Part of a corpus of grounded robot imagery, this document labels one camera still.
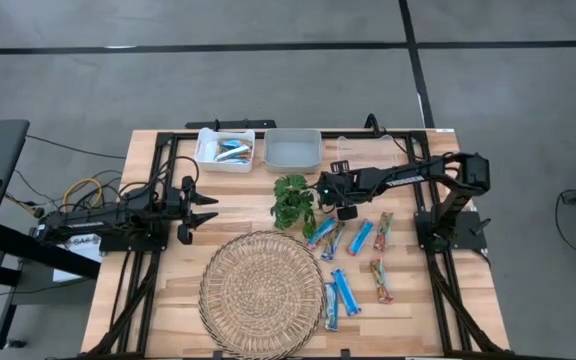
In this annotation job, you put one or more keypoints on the clear plastic bin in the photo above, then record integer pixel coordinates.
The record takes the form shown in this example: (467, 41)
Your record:
(368, 147)

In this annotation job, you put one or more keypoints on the black power strip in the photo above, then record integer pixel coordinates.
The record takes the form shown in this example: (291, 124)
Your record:
(233, 124)

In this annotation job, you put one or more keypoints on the white plastic bin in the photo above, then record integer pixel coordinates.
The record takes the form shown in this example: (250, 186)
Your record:
(225, 168)

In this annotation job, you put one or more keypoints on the red granola bar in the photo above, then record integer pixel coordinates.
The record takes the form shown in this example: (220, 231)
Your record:
(383, 231)
(381, 280)

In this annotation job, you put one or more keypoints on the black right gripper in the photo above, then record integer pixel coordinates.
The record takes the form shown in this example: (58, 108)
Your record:
(346, 212)

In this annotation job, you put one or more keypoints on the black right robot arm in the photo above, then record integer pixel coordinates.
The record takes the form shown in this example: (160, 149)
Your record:
(418, 176)

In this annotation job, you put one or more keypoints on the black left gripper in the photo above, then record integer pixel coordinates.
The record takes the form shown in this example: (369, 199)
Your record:
(184, 207)

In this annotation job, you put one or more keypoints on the green potted plant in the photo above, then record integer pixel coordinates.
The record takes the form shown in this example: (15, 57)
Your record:
(290, 202)

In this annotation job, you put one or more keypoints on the black aluminium table frame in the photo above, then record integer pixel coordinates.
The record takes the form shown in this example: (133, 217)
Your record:
(164, 137)

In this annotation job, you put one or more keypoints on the grey plastic bin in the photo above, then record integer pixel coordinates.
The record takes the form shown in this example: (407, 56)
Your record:
(293, 152)

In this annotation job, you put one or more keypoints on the white paper sheet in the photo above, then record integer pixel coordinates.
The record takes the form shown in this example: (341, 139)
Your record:
(75, 260)

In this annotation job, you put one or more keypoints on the silver blue granola bar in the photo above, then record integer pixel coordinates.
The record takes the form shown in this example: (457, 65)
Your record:
(331, 306)

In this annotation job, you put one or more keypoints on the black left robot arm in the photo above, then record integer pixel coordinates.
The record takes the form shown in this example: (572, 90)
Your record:
(88, 218)

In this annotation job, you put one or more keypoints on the round woven placemat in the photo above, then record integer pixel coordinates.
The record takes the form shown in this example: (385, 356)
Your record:
(260, 295)

